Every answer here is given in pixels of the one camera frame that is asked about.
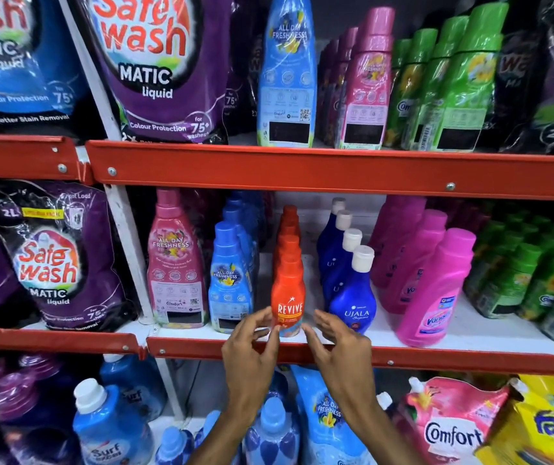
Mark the light blue conditioner bottle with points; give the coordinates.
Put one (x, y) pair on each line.
(207, 428)
(279, 387)
(273, 438)
(173, 447)

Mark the blue conditioner refill pouch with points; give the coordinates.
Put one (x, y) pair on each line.
(328, 421)

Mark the large purple detergent pouch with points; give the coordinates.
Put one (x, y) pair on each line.
(161, 67)

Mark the pink floral conditioner bottle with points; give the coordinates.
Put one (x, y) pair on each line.
(176, 271)

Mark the tall green conditioner bottle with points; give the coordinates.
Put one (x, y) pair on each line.
(410, 82)
(434, 67)
(395, 58)
(468, 91)

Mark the person's right thumb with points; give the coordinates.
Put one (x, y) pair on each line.
(316, 342)

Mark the dark purple detergent pouch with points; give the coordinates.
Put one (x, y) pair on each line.
(243, 67)

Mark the person's right hand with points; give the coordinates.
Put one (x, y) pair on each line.
(349, 368)

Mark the person's left hand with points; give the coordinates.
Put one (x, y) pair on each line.
(245, 363)

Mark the tall pink conditioner bottle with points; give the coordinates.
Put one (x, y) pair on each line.
(344, 67)
(366, 91)

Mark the yellow detergent pouch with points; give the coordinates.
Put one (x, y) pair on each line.
(543, 426)

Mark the person's left forearm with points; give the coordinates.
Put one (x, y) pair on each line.
(228, 438)

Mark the bright pink stain remover bottle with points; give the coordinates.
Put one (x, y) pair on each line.
(412, 266)
(437, 295)
(393, 237)

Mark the white shelf board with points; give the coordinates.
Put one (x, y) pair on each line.
(490, 329)

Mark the orange shelf rail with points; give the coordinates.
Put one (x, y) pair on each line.
(335, 171)
(20, 157)
(451, 359)
(54, 341)

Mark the person's right forearm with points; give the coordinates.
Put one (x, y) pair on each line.
(386, 443)

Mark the blue white-capped detergent bottle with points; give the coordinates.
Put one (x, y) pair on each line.
(110, 430)
(136, 382)

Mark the white shelf upright post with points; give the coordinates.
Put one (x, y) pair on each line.
(127, 237)

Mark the row of orange bottles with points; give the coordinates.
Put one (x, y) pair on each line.
(287, 290)

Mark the group of small green bottles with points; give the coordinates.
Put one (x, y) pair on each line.
(533, 280)

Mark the pink conditioner refill pouch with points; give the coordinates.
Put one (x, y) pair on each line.
(451, 426)

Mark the blue detergent pouch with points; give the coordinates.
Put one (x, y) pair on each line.
(15, 67)

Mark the dark blue white-capped bottle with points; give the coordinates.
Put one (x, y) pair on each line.
(325, 222)
(354, 300)
(337, 271)
(329, 242)

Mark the small blue conditioner bottle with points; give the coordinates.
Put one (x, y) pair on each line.
(244, 227)
(230, 285)
(250, 203)

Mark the purple pouch with yellow label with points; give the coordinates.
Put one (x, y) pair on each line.
(64, 266)

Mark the tall blue conditioner bottle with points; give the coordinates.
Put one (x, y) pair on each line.
(287, 82)

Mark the person's left thumb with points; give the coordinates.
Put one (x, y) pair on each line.
(272, 341)

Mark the purple detergent bottle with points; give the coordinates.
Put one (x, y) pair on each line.
(39, 365)
(25, 421)

